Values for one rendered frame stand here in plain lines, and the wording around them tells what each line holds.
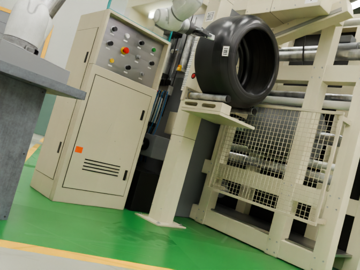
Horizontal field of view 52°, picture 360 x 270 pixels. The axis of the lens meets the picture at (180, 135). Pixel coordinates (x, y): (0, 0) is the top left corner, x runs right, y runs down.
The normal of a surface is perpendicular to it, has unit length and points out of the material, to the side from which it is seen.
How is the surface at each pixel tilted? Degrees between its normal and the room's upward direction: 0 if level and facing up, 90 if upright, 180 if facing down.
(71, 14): 90
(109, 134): 90
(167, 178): 90
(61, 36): 90
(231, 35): 80
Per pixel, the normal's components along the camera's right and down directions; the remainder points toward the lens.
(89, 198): 0.66, 0.14
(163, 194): -0.71, -0.24
